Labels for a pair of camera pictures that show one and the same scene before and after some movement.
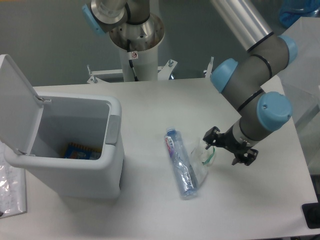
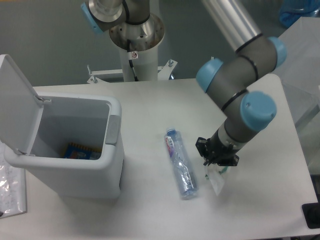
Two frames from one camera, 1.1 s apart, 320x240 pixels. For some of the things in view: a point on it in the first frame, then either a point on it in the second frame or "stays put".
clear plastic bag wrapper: [202, 158] to [214, 175]
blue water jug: [291, 10] stays put
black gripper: [227, 139] to [215, 150]
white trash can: [34, 130] stays put
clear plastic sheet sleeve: [13, 198] stays put
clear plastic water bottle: [180, 163] stays put
